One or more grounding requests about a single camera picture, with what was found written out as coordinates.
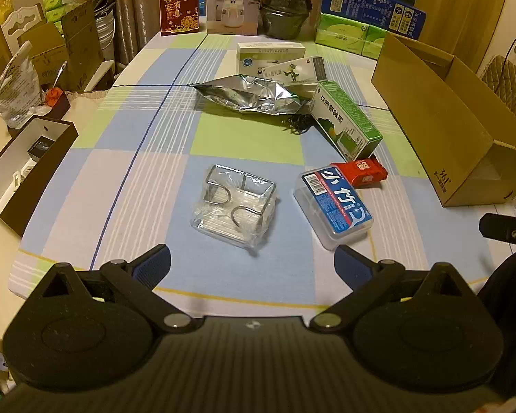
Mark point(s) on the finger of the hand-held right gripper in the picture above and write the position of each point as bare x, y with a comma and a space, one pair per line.
499, 226

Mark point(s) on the white medicine box green stripe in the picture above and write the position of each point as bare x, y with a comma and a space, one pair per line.
266, 53

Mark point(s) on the orange object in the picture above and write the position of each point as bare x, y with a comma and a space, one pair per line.
53, 95

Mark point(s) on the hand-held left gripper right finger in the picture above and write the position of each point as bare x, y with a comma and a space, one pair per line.
348, 264

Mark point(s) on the clear floss pick box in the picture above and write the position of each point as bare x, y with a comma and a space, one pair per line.
335, 202

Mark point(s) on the white humidifier box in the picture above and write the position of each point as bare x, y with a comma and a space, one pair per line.
234, 4

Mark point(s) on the silver green foil bag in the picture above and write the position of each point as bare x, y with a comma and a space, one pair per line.
249, 94

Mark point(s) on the open dark brown gift box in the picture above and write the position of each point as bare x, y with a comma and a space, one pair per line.
8, 189

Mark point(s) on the checkered cloth covered desktop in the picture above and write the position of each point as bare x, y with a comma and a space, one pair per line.
249, 146

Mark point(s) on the stacked dark flowerpots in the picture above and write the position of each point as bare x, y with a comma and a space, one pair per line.
284, 8

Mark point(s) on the red gold gift box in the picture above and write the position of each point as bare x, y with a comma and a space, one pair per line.
178, 6

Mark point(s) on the red snack packet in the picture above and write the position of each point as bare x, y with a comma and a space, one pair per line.
363, 172

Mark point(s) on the white green ointment box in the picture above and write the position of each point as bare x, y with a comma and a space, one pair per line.
296, 73

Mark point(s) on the large brown cardboard box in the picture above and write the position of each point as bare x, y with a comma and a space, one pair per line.
81, 43

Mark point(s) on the blue milk carton box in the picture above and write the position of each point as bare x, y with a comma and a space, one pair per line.
361, 4

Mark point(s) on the white chair back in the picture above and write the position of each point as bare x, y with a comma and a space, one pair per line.
23, 17

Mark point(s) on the white plastic bag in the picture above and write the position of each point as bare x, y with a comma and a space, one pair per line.
17, 90

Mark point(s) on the small black device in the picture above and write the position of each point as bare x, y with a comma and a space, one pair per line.
39, 147

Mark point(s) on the small brown cardboard box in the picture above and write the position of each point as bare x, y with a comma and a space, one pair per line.
45, 51

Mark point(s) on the quilted beige cover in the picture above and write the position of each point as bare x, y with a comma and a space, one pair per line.
511, 77

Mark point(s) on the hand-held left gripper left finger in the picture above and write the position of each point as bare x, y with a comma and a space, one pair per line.
155, 262

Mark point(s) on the green tissue multipack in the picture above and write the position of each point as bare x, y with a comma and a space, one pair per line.
344, 34
58, 6

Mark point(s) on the stack of metal bowls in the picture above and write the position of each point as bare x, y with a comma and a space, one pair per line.
103, 30

